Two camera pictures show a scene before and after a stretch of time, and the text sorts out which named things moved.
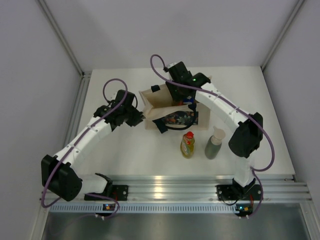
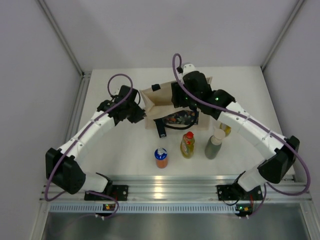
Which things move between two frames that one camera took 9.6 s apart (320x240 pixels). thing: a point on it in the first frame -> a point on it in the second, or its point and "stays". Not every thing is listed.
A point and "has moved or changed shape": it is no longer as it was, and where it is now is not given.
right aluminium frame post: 276,43 stays
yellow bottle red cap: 187,145 stays
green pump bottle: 214,143 stays
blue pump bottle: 188,100 has moved or changed shape
